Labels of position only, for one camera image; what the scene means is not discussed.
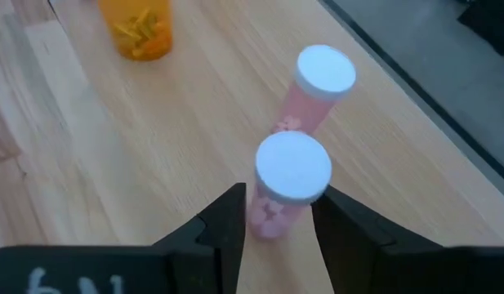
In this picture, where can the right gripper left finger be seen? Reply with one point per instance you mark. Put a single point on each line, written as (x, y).
(174, 269)

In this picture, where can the large orange pill bottle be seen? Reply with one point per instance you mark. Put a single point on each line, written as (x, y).
(137, 28)

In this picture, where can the pink pill bottle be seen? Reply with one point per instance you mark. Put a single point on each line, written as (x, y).
(290, 175)
(317, 81)

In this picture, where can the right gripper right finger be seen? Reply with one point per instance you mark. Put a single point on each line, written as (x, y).
(398, 269)

